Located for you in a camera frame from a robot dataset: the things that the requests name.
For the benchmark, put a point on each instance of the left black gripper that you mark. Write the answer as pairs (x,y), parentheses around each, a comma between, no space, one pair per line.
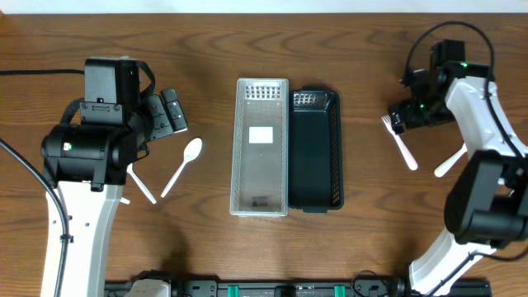
(156,117)

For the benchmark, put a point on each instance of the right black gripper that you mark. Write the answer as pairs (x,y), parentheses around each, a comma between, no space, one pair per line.
(401,117)

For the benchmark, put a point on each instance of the white plastic spoon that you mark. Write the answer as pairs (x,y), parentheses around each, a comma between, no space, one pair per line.
(124,201)
(191,152)
(140,184)

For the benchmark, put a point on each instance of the white plastic fork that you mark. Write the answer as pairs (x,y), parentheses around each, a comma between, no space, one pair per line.
(443,168)
(407,156)

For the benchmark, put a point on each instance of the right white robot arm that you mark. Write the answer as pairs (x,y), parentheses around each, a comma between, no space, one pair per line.
(487,207)

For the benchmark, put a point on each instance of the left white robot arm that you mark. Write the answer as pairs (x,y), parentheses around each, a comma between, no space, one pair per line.
(86,159)

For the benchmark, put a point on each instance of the clear plastic basket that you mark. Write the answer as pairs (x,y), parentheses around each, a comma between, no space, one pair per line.
(260,182)

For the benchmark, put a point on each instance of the dark green plastic basket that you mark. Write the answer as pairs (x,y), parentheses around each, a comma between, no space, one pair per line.
(315,153)

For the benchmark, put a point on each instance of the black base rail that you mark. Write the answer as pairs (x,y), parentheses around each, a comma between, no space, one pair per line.
(157,283)

